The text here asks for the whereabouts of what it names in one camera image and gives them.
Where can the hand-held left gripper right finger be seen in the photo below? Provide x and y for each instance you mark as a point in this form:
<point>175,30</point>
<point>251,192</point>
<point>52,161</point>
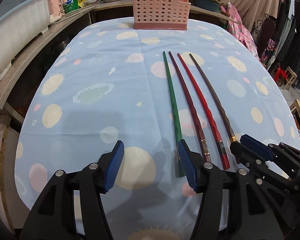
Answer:
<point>188,167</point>

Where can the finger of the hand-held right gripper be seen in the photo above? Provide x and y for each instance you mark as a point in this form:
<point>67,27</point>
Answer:
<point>256,146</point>
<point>242,155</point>

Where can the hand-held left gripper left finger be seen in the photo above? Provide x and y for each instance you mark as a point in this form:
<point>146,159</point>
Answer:
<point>113,167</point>

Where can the red chopstick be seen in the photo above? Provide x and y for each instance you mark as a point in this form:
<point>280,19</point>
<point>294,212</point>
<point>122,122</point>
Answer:
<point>223,160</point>

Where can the maroon chopstick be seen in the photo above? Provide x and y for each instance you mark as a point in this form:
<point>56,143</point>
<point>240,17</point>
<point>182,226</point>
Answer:
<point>205,150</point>

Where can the dark brown gold-band chopstick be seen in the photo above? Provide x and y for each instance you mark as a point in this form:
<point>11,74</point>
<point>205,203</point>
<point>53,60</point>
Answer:
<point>228,130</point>

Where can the green chopstick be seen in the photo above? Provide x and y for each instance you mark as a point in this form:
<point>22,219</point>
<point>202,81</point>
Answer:
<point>171,97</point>

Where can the pink perforated utensil basket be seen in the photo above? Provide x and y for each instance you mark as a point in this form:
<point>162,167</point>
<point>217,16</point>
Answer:
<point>152,10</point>

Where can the wooden stool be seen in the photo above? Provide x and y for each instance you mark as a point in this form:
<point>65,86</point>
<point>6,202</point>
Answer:
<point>290,80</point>

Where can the red plastic stool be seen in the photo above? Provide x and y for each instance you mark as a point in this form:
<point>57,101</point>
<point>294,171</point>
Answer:
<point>280,75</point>

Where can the blue planet print tablecloth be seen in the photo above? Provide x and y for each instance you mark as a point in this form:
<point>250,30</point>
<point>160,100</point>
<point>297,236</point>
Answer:
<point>102,67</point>

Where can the pink floral cloth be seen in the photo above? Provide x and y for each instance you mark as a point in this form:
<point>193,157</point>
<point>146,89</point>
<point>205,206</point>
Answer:
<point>240,30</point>

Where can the hanging dark clothes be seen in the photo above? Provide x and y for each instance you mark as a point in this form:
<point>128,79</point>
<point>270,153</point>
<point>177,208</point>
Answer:
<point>295,30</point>

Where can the wood grain counter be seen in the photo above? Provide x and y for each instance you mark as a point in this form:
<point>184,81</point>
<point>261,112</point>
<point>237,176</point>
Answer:
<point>27,60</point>

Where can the teal oval dish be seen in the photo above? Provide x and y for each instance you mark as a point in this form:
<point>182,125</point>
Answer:
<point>205,3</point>

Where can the clear plastic food container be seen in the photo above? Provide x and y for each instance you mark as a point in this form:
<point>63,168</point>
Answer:
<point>92,2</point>

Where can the white dish rack grey lid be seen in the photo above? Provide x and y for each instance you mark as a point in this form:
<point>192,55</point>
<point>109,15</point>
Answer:
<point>15,30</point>

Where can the pink appliance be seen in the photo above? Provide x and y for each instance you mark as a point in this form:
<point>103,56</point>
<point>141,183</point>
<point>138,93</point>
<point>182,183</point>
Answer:
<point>56,2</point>

